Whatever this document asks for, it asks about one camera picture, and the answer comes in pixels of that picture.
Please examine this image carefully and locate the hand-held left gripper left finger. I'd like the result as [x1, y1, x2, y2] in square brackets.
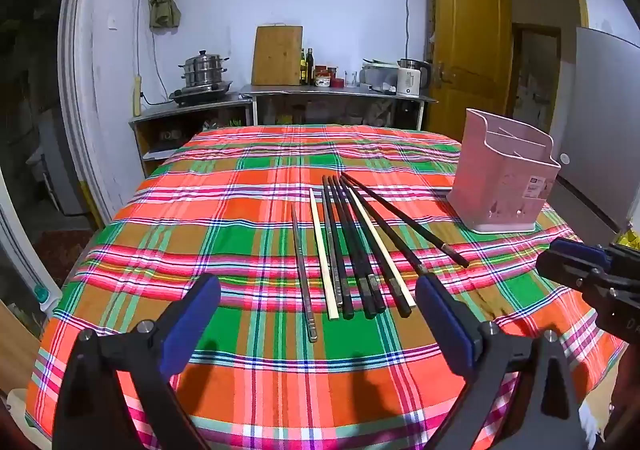
[52, 274, 223, 450]

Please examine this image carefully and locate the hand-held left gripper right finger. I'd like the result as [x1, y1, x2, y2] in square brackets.
[415, 274, 588, 450]

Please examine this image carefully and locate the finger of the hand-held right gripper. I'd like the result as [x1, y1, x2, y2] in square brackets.
[536, 252, 601, 288]
[549, 237, 608, 263]

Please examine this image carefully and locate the black chopstick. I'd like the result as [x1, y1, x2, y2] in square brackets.
[332, 175, 376, 321]
[327, 175, 356, 321]
[345, 175, 471, 269]
[348, 186, 412, 319]
[337, 175, 387, 315]
[340, 173, 429, 278]
[321, 175, 346, 308]

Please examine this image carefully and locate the pink plastic utensil holder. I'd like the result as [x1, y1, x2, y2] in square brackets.
[446, 108, 562, 234]

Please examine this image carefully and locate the light wooden chopstick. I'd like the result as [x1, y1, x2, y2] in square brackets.
[344, 180, 417, 309]
[308, 188, 340, 321]

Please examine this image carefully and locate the plaid tablecloth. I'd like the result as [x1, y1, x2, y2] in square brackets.
[25, 124, 628, 450]

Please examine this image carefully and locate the silver metal chopstick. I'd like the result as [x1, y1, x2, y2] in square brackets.
[290, 202, 319, 344]

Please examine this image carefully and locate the grey refrigerator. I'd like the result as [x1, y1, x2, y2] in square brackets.
[559, 27, 640, 233]

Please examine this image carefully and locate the low metal counter shelf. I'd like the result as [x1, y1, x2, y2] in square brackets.
[128, 94, 253, 175]

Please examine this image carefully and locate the black cooktop stove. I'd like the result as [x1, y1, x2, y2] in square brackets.
[169, 80, 234, 105]

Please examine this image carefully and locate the white electric kettle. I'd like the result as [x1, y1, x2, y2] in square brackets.
[396, 58, 432, 97]

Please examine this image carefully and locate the yellow wooden door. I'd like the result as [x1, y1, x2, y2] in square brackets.
[434, 0, 513, 143]

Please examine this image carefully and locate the steel steamer pot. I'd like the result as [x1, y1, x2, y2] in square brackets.
[179, 50, 231, 89]

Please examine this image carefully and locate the steel kitchen table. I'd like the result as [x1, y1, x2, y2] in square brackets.
[239, 84, 438, 131]

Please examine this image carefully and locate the wooden cutting board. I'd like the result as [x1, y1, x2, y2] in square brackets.
[251, 24, 304, 86]

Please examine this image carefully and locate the white arched door frame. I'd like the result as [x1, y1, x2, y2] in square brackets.
[56, 0, 132, 231]

